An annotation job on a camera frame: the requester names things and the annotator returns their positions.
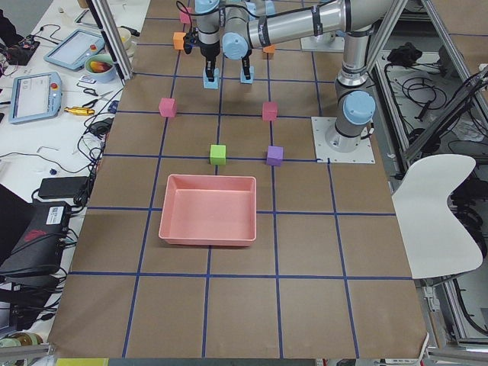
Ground teach pendant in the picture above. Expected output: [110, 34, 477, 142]
[8, 72, 62, 124]
[43, 29, 105, 70]

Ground black power adapter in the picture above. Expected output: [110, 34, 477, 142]
[37, 176, 88, 199]

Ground blue bowl with fruit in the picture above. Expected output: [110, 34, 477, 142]
[85, 54, 117, 83]

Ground pink block left far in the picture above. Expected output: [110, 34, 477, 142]
[159, 98, 177, 117]

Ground purple block left side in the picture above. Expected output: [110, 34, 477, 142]
[266, 146, 284, 166]

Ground orange block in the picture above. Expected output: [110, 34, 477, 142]
[262, 45, 275, 54]
[172, 32, 186, 50]

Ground black mini computer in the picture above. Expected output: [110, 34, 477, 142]
[1, 201, 71, 279]

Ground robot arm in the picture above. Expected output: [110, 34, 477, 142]
[222, 1, 275, 84]
[188, 1, 393, 152]

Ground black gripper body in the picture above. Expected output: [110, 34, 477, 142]
[200, 43, 220, 69]
[241, 56, 250, 69]

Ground cream bowl with lemon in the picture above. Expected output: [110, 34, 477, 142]
[117, 27, 136, 57]

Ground pink tray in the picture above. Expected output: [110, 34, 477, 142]
[159, 174, 257, 247]

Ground green block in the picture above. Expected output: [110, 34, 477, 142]
[210, 144, 226, 165]

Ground scissors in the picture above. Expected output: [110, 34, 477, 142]
[82, 91, 112, 109]

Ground orange block near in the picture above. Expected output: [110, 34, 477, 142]
[262, 45, 275, 54]

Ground aluminium frame post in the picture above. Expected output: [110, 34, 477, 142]
[87, 0, 133, 82]

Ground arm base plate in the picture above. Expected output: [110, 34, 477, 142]
[311, 117, 375, 164]
[300, 32, 345, 53]

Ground teach pendant near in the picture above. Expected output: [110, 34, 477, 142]
[8, 72, 62, 124]

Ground pink block right far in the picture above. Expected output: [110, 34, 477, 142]
[179, 8, 192, 24]

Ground light blue block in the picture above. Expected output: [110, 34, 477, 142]
[203, 68, 220, 90]
[240, 66, 255, 85]

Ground teach pendant far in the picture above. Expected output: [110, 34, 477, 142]
[43, 29, 105, 70]

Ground white chair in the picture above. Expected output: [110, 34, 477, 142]
[392, 154, 483, 279]

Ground orange block far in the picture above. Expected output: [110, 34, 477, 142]
[172, 32, 186, 50]

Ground dark pink block left near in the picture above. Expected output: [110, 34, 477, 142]
[262, 101, 278, 121]

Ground brass cylinder tool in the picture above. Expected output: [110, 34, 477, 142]
[64, 107, 95, 116]

